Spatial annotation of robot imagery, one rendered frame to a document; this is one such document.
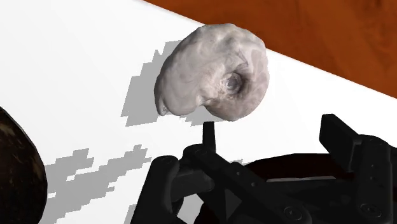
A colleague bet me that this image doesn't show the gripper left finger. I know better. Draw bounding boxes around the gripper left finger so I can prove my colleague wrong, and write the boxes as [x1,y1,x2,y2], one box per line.
[130,121,313,224]

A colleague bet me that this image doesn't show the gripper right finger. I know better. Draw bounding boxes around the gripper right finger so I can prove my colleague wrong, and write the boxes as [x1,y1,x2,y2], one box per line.
[319,113,397,224]

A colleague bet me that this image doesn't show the pale grey spiral shell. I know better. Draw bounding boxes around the pale grey spiral shell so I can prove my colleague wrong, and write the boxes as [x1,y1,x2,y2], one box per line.
[153,23,270,122]

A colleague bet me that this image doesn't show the dark brown round object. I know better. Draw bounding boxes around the dark brown round object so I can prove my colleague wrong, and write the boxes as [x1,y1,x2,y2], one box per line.
[0,106,48,224]

